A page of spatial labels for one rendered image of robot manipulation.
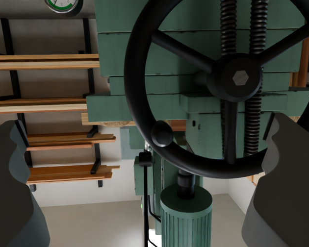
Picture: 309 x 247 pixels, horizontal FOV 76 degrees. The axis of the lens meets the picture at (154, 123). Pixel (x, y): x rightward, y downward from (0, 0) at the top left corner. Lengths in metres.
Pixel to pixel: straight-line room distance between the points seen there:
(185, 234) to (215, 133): 0.41
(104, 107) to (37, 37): 2.81
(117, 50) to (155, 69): 0.09
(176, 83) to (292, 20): 0.27
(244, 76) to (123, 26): 0.28
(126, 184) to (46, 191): 1.23
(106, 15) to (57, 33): 2.68
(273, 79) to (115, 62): 0.35
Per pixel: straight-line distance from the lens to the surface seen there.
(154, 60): 0.45
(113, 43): 0.46
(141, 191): 0.91
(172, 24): 0.46
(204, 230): 0.73
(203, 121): 0.37
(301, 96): 0.56
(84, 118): 0.64
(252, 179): 2.82
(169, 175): 0.78
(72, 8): 0.42
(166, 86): 0.45
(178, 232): 0.71
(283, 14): 0.54
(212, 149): 0.39
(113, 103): 0.46
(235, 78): 0.27
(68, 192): 3.53
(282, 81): 0.53
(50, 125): 3.22
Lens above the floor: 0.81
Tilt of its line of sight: 12 degrees up
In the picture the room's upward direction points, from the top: 179 degrees clockwise
